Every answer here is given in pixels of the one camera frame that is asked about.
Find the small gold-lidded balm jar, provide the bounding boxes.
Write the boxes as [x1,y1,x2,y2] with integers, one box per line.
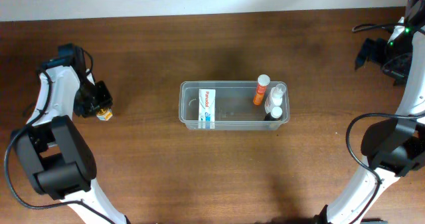
[96,108,113,121]

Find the white green medicine box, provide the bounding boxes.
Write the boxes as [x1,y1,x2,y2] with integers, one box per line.
[198,89,216,130]

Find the white lotion bottle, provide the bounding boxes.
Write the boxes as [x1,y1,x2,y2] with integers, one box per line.
[264,84,287,114]

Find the dark bottle white cap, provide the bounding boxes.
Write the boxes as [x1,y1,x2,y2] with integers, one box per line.
[264,106,283,121]

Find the orange vitamin tube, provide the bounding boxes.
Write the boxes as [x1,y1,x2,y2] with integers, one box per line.
[253,74,270,106]

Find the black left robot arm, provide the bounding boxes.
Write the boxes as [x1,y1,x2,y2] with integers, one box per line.
[3,43,129,224]

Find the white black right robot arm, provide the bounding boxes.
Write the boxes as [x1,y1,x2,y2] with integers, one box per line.
[312,0,424,223]

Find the clear plastic container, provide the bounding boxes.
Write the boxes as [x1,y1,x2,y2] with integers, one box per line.
[179,80,290,131]

